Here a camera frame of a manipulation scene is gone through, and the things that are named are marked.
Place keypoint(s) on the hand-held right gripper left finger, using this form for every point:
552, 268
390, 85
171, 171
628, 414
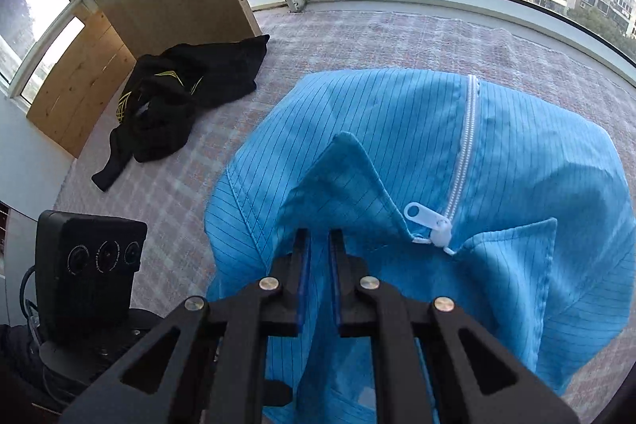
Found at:
293, 285

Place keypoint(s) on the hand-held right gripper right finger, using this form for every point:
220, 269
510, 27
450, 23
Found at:
348, 290

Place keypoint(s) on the blue zip coat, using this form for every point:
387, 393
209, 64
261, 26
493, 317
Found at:
397, 146

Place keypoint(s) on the knotty pine board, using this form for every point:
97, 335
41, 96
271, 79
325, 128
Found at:
74, 91

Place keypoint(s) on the black garment with yellow stripes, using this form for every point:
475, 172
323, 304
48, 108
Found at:
169, 106

